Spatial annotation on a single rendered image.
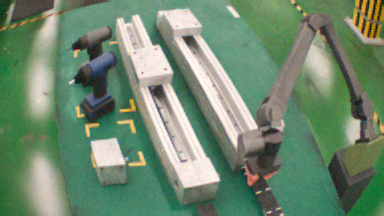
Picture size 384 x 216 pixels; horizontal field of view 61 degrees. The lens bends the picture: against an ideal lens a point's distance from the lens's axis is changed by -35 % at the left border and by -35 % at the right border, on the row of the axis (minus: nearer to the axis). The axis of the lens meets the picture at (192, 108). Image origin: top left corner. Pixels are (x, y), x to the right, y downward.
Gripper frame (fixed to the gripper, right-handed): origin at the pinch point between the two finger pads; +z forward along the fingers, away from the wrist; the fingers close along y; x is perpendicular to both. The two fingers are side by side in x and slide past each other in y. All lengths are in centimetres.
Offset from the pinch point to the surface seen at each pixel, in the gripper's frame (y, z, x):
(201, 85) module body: 4.3, -6.0, -37.5
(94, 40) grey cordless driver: 38, -18, -58
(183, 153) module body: 18.2, -3.4, -14.7
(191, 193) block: 21.6, -3.4, 0.5
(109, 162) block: 41.5, -7.1, -12.1
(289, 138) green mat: -20.6, 2.2, -14.4
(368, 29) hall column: -275, 62, -176
